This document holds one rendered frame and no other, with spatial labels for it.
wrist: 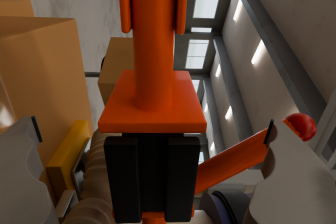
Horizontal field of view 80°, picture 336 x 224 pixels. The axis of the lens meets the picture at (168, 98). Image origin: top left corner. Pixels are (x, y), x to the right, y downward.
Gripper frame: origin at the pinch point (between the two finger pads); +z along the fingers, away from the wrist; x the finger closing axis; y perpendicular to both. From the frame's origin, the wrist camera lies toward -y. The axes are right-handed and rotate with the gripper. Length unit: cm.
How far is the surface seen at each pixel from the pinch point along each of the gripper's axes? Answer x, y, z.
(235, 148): 6.7, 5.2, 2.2
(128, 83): -2.2, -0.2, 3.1
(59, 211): -8.9, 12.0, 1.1
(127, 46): -29, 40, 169
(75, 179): -10.7, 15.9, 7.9
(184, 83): 2.1, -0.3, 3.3
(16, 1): -53, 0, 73
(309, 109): 253, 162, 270
